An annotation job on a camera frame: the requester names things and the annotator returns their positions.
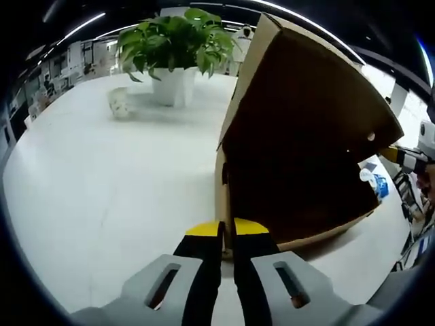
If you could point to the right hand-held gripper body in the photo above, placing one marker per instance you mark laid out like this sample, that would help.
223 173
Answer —
428 137

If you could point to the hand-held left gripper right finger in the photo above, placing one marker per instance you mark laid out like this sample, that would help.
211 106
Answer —
272 299

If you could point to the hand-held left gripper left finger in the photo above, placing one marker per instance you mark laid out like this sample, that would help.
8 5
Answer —
153 295

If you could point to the brown cardboard shoe box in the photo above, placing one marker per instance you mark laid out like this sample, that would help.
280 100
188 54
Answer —
299 136

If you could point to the person's right hand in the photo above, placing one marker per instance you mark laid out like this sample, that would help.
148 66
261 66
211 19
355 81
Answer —
429 186

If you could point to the black tripod stand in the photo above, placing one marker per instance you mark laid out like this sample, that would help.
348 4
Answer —
408 197

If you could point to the grey mesh office chair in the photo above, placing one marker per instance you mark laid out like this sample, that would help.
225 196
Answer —
404 299

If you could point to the patterned paper cup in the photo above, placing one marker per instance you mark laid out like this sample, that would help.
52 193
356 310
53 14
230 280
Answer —
118 102

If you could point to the green potted plant white pot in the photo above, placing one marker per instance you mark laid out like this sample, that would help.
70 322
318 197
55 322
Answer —
173 44

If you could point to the short ceiling light strip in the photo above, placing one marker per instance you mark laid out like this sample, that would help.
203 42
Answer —
85 23

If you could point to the blue white wall poster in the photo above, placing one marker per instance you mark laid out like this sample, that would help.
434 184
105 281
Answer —
424 244

